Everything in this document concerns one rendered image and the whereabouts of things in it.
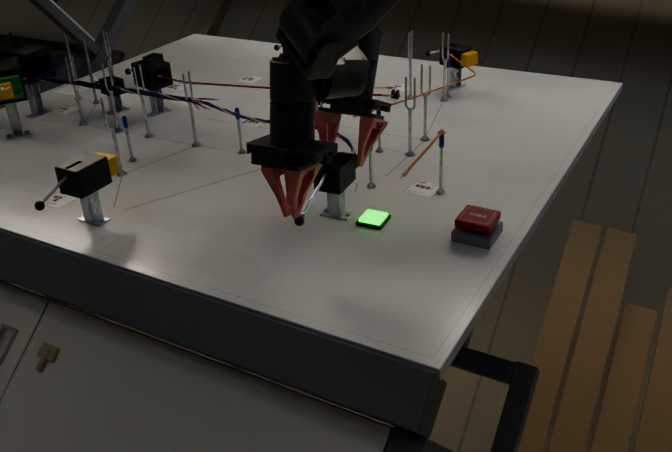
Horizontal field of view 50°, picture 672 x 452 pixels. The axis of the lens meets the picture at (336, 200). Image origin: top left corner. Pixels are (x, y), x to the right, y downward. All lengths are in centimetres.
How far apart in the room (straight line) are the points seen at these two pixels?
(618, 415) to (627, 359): 19
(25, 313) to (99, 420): 22
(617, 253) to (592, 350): 37
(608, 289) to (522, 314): 45
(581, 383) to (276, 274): 173
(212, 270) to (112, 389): 20
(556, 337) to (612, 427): 32
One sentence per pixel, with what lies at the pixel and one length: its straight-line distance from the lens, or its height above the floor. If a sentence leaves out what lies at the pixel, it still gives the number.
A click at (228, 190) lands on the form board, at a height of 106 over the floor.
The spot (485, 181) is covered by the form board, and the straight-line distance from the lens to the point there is 118.
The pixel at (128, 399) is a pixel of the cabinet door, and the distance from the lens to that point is 100.
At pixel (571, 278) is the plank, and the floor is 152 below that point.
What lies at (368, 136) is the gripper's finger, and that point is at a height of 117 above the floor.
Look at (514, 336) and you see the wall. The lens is 297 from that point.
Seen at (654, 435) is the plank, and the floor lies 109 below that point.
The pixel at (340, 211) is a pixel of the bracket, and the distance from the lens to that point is 107.
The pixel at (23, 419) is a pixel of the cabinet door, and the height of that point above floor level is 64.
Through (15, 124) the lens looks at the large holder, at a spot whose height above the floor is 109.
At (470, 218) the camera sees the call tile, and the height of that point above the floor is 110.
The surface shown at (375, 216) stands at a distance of 105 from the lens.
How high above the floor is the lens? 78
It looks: 16 degrees up
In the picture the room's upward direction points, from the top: 21 degrees clockwise
